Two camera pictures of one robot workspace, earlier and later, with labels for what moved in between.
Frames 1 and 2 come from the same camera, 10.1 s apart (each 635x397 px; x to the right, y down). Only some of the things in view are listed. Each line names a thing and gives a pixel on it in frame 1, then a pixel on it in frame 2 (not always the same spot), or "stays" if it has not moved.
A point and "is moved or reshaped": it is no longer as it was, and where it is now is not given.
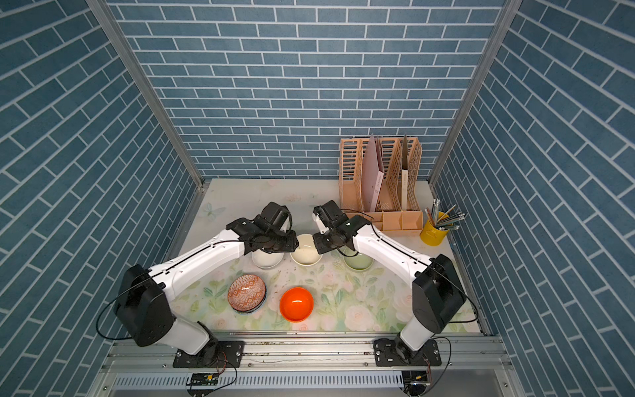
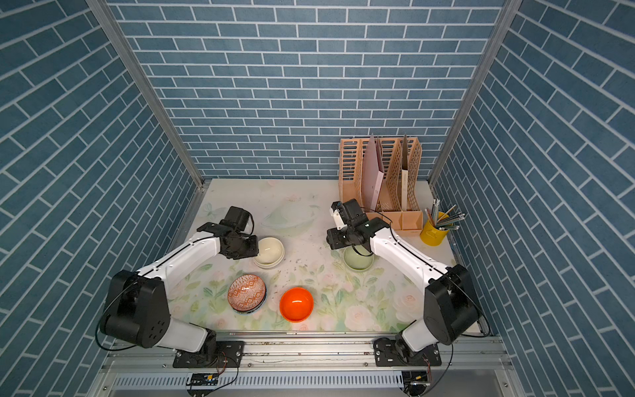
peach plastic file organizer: [397, 207] stays
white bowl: [267, 260] stays
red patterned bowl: [246, 294] stays
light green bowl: [359, 261] stays
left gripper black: [291, 245] to [252, 251]
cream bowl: [307, 253] is moved or reshaped
